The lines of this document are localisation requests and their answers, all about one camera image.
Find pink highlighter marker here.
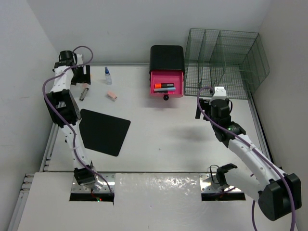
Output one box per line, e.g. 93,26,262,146
155,91,174,95

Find orange black highlighter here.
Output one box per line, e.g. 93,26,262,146
154,83,174,88

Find blue highlighter marker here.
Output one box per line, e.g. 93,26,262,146
154,87,176,92

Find pink top drawer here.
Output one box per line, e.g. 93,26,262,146
150,70,183,101

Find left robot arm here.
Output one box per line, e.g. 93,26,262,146
43,50,98,188

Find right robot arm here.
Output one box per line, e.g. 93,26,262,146
196,97,302,221

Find transparent clipboard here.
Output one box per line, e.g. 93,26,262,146
79,83,90,101

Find small spray bottle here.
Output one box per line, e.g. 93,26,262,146
104,67,112,85

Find pink eraser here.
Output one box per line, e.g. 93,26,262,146
106,91,117,102

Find black mouse pad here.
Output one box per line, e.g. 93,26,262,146
79,109,131,156

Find black drawer cabinet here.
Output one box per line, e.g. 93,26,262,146
149,45,185,74

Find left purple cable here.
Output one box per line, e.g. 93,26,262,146
42,45,115,196

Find purple cable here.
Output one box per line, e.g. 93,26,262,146
196,86,297,231
42,45,115,196

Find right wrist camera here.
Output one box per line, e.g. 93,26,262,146
212,87,227,100

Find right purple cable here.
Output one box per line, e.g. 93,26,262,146
196,86,297,231

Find green wire mesh organizer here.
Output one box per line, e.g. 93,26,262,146
183,28,270,100

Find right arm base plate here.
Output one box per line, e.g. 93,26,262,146
199,172,245,193

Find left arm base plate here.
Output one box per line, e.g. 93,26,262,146
71,173,116,193

